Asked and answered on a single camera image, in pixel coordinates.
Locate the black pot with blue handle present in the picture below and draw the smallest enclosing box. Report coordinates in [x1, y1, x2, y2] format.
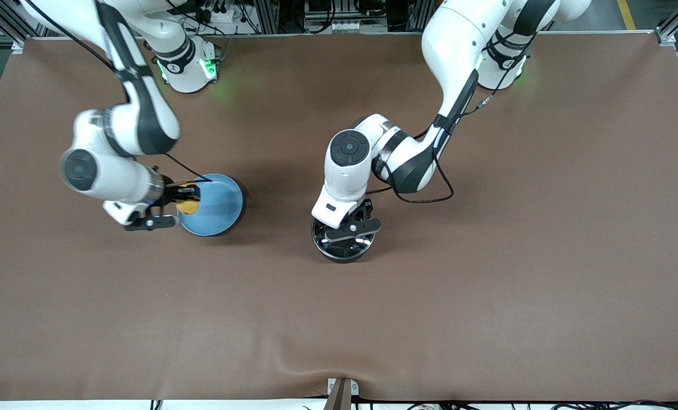
[311, 216, 376, 264]

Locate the brown table mat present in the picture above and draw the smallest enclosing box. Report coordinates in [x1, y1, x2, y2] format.
[0, 34, 678, 402]

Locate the round blue plate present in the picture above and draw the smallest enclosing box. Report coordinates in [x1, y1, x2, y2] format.
[178, 174, 246, 237]

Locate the glass lid with blue knob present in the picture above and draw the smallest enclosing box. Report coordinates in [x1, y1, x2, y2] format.
[314, 219, 373, 258]

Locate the yellow potato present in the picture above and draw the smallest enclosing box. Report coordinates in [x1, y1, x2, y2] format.
[176, 182, 202, 215]

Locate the metal table clamp bracket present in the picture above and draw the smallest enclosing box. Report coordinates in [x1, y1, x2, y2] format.
[327, 378, 359, 410]

